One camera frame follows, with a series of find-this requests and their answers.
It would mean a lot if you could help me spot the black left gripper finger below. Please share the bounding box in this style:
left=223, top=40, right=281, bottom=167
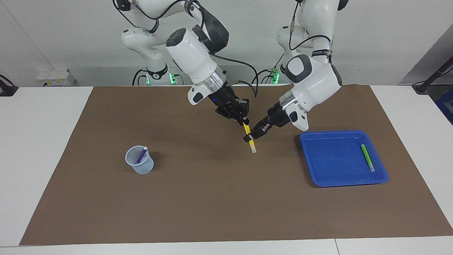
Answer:
left=243, top=127, right=267, bottom=143
left=252, top=118, right=272, bottom=135

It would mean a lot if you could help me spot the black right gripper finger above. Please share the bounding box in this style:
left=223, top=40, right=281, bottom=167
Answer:
left=236, top=99, right=250, bottom=123
left=216, top=106, right=248, bottom=126

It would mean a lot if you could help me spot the yellow pen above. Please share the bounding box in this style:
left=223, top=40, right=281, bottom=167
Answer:
left=243, top=123, right=258, bottom=154

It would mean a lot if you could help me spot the green pen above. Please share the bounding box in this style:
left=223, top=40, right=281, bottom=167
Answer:
left=360, top=144, right=376, bottom=173

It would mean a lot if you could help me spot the blue plastic tray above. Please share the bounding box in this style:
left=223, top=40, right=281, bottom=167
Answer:
left=300, top=130, right=389, bottom=187

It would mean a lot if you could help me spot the brown table mat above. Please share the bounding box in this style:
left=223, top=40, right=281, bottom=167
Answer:
left=19, top=84, right=453, bottom=246

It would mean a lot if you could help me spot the clear plastic cup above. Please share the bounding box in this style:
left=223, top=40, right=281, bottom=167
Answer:
left=125, top=145, right=155, bottom=175

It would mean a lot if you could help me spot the black stand pole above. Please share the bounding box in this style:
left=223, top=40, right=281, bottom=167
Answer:
left=412, top=56, right=453, bottom=95

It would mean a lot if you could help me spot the blue box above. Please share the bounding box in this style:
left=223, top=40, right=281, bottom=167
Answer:
left=435, top=89, right=453, bottom=125

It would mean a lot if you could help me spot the white power strip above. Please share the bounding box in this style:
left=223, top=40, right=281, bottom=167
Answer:
left=36, top=69, right=76, bottom=87

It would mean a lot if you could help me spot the black table clamp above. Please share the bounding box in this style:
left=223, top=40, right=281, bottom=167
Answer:
left=0, top=75, right=19, bottom=97

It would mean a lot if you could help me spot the black base cable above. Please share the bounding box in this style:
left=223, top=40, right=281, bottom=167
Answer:
left=252, top=52, right=285, bottom=85
left=132, top=69, right=148, bottom=86

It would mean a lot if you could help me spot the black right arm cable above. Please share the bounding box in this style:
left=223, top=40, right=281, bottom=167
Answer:
left=209, top=52, right=259, bottom=98

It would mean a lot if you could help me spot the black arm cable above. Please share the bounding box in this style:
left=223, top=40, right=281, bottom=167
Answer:
left=209, top=52, right=259, bottom=98
left=288, top=0, right=334, bottom=54

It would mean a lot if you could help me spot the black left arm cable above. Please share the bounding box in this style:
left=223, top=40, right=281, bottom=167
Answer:
left=288, top=0, right=334, bottom=54

